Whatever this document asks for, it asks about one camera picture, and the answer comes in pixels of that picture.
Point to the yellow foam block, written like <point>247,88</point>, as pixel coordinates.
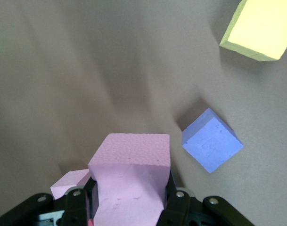
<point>258,28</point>

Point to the brown paper table cover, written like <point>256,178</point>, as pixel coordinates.
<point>86,70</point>

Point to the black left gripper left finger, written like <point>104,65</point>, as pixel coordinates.
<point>72,207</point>

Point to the purple foam block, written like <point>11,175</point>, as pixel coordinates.
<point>211,143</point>

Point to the red foam block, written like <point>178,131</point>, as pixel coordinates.
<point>91,222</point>

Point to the pink foam block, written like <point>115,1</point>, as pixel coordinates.
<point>68,180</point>
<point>131,176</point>

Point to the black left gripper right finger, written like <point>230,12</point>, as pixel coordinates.
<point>181,212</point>

